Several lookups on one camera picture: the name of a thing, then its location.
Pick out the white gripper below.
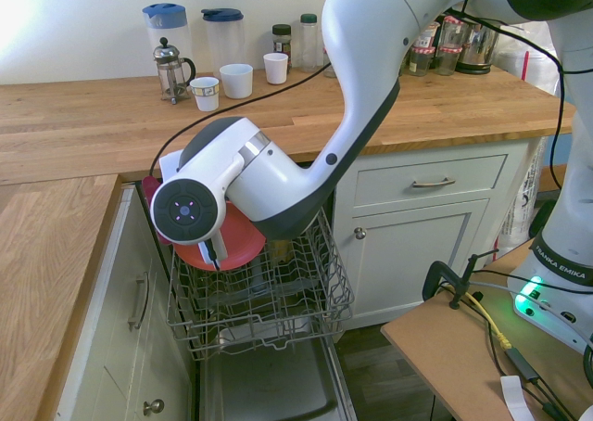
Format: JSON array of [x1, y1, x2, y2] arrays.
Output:
[[158, 148, 187, 184]]

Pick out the coral red plastic plate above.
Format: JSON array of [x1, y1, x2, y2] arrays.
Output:
[[141, 174, 268, 273]]

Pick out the grey dishwasher spray tube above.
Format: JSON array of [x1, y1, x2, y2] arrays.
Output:
[[247, 256, 274, 298]]

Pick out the steel dishwasher door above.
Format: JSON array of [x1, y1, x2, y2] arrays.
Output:
[[198, 330, 357, 421]]

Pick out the patterned white paper cup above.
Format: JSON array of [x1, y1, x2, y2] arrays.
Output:
[[189, 76, 220, 112]]

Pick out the glass French press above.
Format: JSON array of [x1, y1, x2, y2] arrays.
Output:
[[153, 36, 197, 106]]

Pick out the wide white ceramic cup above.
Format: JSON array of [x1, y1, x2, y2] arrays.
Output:
[[219, 62, 254, 100]]

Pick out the clear pitcher dark blue lid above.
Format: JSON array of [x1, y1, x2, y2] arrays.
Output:
[[200, 6, 246, 77]]

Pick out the yellow plastic item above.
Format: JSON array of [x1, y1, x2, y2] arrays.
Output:
[[270, 237, 294, 261]]

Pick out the tall white cup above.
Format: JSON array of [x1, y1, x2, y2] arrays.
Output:
[[262, 52, 290, 85]]

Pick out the clear pitcher light blue lid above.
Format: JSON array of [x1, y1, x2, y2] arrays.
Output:
[[142, 2, 194, 82]]

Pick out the coffee jar black lid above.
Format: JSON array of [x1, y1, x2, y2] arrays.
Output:
[[271, 23, 293, 73]]

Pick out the clear bottle green lid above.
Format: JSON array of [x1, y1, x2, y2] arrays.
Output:
[[298, 13, 322, 73]]

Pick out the white cabinet door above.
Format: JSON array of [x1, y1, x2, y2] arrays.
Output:
[[333, 198, 493, 323]]

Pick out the small jar red checked lid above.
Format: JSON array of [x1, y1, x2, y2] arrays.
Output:
[[437, 45, 461, 77], [408, 45, 436, 78]]

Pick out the white drawer front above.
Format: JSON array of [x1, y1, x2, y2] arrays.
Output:
[[352, 154, 509, 209]]

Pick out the labelled jar red lid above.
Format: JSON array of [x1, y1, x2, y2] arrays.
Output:
[[412, 20, 441, 49]]

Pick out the black C-clamp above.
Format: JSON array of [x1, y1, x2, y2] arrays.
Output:
[[423, 248, 501, 310]]

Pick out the tall jar red checked lid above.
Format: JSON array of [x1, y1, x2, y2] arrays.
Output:
[[443, 15, 472, 49]]

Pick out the stainless steel kettle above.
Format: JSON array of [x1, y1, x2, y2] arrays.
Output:
[[455, 18, 502, 76]]

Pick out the brown fibreboard robot table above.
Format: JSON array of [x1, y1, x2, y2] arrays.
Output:
[[380, 242, 593, 421]]

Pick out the printed plastic bag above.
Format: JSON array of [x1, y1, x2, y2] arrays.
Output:
[[496, 136, 547, 258]]

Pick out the wrapped white paper rolls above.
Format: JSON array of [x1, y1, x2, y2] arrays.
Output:
[[493, 21, 574, 100]]

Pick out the white paper tag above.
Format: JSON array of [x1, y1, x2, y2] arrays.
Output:
[[500, 374, 539, 421]]

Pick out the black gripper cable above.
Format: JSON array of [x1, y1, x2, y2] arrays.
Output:
[[148, 0, 593, 273]]

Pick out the metal bar cabinet handle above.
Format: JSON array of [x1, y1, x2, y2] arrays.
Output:
[[127, 271, 150, 332]]

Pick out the grey wire dishwasher rack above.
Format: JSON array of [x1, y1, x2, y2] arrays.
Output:
[[166, 207, 356, 362]]

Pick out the metal drawer handle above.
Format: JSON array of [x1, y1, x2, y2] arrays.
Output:
[[411, 176, 457, 189]]

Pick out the yellow network cable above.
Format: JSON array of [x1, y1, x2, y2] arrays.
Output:
[[465, 289, 516, 351]]

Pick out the black adapter cable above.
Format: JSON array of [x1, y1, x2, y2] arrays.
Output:
[[507, 346, 580, 420]]

